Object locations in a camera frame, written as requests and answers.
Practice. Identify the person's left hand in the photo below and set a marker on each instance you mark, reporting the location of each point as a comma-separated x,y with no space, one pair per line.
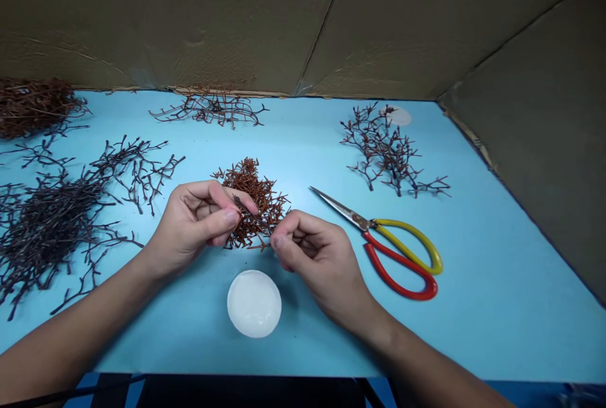
189,228

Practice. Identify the person's right hand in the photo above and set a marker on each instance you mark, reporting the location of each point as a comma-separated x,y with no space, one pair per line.
326,266

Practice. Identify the single dark plastic twig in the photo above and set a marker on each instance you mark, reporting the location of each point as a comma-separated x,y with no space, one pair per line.
251,216

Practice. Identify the pile of short brown twig pieces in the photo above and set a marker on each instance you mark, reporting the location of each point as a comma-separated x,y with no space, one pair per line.
251,185

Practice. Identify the white oval dish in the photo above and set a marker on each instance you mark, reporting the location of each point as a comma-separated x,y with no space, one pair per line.
254,304

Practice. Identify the flat brown branch sprays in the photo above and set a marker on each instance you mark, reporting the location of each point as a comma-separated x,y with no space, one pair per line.
213,107

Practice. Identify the cluster of dark red branches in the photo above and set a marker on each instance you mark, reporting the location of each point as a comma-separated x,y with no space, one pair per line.
386,152

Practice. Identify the heap of dark grey branches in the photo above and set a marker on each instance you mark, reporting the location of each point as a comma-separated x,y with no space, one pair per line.
47,218

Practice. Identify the white round lid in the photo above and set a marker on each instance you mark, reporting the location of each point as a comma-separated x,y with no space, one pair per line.
402,118

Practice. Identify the heap of reddish brown branches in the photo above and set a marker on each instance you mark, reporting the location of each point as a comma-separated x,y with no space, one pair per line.
28,105

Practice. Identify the brown cardboard screen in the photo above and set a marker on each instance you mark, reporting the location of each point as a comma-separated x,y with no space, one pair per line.
236,24

